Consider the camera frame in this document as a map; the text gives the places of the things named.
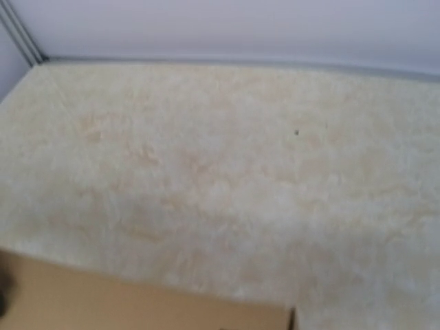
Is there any brown cardboard box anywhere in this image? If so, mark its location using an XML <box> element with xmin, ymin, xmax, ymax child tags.
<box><xmin>1</xmin><ymin>251</ymin><xmax>299</xmax><ymax>329</ymax></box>

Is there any left aluminium frame post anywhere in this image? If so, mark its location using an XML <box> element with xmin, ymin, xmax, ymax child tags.
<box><xmin>1</xmin><ymin>0</ymin><xmax>48</xmax><ymax>67</ymax></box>

